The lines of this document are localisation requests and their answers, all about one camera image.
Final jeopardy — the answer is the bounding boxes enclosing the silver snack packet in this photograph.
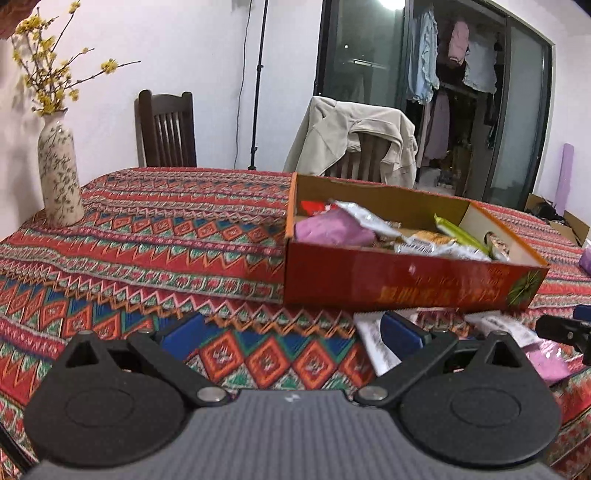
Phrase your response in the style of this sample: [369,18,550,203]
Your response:
[332,200,402,236]

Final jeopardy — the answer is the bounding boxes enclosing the grey printed snack packet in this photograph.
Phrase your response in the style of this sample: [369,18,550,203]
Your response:
[394,240,490,261]

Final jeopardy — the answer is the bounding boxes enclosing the dark wooden chair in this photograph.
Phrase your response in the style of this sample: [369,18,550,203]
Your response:
[135,90,198,168]

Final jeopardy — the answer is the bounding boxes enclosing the brown wooden chair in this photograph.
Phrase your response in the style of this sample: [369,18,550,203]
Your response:
[325,134,393,183]

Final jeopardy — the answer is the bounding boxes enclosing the red blue snack packet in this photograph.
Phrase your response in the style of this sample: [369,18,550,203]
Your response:
[300,199,340,217]

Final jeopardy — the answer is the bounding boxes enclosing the yellow flower branches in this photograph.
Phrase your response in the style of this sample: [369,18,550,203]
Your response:
[11,0,141,116]

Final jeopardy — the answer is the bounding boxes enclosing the black power cable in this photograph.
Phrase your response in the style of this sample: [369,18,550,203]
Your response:
[233,0,252,167]

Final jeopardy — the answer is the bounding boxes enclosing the white hanging shirt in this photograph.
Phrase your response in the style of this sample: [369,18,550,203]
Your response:
[463,39,498,93]

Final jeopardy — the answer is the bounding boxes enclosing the orange cardboard box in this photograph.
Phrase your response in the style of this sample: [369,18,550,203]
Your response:
[283,173,550,311]

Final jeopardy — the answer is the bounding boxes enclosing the white bordered cookie packet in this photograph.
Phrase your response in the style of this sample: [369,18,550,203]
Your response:
[406,230,458,247]

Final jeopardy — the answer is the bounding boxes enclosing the pink hanging garment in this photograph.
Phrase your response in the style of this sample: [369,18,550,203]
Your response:
[448,18,471,68]

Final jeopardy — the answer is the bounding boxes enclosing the purple yoga mat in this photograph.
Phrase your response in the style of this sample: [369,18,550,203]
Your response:
[554,143,575,210]

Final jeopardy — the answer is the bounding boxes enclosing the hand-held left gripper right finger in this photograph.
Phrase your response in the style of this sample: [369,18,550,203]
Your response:
[353,311,532,407]

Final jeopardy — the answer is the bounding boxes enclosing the light blue hanging shirt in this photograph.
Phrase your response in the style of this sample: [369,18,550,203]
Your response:
[406,7,439,104]

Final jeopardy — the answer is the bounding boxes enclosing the clear cookie packet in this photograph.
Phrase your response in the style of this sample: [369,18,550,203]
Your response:
[485,231,511,261]

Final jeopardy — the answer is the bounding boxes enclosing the brown cardboard box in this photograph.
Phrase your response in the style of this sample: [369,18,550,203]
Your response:
[526,194,591,245]

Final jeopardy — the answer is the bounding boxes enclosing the wardrobe with hanging clothes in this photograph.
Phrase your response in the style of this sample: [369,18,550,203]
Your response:
[316,0,555,213]

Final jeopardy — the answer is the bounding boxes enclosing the long green snack packet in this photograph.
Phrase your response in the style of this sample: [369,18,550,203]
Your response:
[434,213,492,259]

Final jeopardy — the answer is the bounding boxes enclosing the mauve hanging coat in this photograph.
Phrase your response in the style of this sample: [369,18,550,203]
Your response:
[422,90,451,160]

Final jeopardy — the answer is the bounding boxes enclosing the studio light on stand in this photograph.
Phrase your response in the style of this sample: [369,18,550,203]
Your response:
[247,0,271,171]

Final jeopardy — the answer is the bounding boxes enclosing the white packet black print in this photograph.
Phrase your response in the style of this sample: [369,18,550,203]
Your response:
[353,311,402,377]

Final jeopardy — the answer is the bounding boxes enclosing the white snack packet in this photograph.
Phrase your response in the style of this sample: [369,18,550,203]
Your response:
[464,314,541,349]

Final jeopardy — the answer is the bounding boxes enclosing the beige jacket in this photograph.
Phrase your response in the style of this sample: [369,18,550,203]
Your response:
[284,96,419,189]

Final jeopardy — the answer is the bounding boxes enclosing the red patterned tablecloth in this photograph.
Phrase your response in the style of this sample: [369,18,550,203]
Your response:
[0,166,591,480]

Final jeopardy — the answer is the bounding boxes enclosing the floral ceramic vase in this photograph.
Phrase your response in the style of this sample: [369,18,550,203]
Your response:
[38,113,86,227]

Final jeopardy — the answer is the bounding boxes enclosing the purple snack packet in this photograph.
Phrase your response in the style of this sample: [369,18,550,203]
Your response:
[524,339,573,384]
[294,207,376,247]

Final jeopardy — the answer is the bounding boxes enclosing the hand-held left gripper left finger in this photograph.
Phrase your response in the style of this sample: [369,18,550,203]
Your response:
[53,313,229,408]

